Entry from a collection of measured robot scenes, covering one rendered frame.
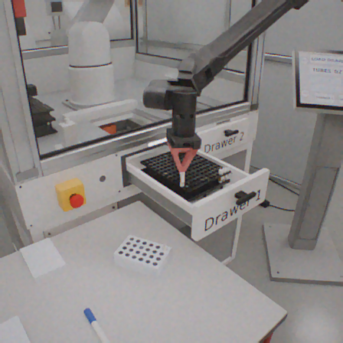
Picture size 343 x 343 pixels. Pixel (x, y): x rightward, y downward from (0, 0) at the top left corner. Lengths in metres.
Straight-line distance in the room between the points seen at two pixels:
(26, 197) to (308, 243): 1.64
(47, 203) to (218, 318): 0.54
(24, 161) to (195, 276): 0.52
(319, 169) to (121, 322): 1.34
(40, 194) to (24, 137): 0.17
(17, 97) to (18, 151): 0.13
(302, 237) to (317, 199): 0.28
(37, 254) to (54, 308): 0.18
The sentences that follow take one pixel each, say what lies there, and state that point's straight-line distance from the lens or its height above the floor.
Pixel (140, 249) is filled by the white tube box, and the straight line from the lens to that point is 0.81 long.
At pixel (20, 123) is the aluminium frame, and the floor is 1.10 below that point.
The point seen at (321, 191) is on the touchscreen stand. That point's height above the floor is 0.47.
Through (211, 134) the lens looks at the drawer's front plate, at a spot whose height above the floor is 0.91.
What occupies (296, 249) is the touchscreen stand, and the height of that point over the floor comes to 0.04.
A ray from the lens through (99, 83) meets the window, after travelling 0.88.
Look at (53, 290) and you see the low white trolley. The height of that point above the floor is 0.76.
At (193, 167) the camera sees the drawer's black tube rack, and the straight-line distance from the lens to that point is 0.95.
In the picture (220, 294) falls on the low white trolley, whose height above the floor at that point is 0.76.
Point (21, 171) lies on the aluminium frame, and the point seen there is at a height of 0.98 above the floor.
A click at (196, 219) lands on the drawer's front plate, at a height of 0.89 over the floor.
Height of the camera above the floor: 1.34
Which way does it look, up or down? 29 degrees down
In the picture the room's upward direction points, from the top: straight up
